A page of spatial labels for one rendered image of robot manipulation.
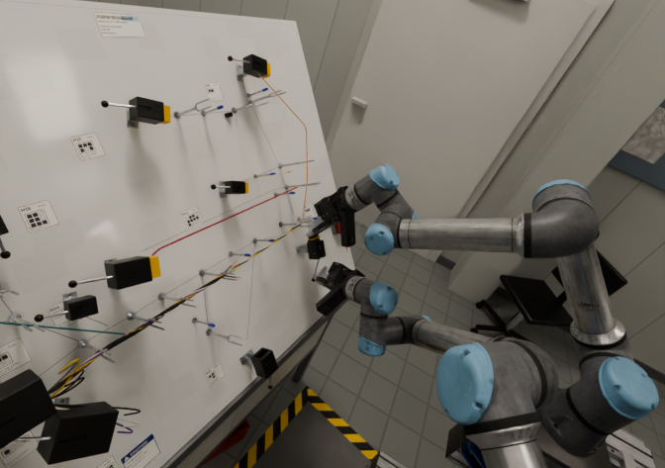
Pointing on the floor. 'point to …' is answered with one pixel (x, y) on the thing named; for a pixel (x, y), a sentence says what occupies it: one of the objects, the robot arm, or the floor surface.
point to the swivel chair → (542, 301)
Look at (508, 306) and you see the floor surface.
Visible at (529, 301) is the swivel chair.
